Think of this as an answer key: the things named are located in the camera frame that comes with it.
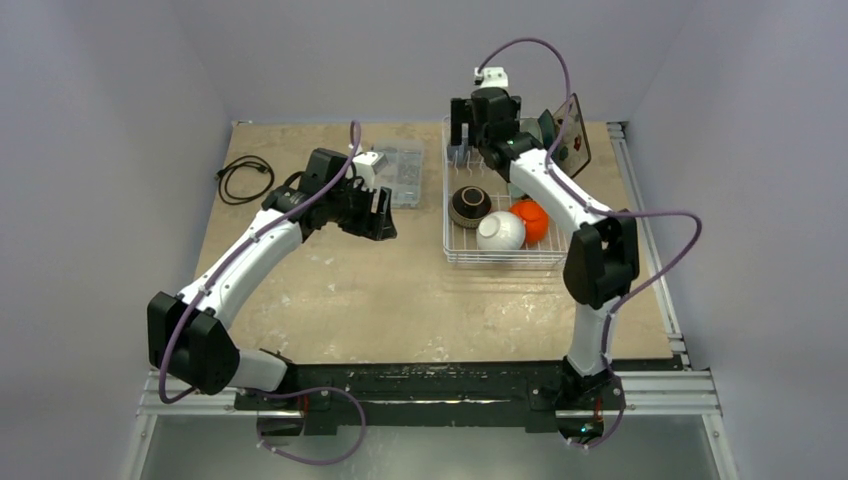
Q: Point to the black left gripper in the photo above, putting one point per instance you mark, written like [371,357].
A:
[374,225]

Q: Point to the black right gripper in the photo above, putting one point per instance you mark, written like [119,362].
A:
[460,116]

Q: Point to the grey printed mug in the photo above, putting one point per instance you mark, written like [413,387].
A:
[457,155]

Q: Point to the brown rimmed beige bowl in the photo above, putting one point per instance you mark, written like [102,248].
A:
[468,206]

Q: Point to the white bowl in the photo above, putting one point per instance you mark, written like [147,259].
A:
[500,230]

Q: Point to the square floral plate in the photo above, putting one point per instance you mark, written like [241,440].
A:
[574,153]

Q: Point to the orange bowl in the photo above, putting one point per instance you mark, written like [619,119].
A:
[534,218]

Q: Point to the light green round plate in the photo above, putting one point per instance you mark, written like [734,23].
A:
[532,127]

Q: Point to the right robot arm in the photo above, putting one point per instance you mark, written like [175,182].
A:
[602,258]

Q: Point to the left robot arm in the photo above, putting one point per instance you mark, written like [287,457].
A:
[188,332]

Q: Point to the clear plastic screw box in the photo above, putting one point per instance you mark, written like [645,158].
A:
[402,174]

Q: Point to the white wire dish rack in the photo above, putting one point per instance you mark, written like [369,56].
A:
[459,244]

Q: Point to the black table edge rail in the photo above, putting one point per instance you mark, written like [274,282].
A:
[529,395]

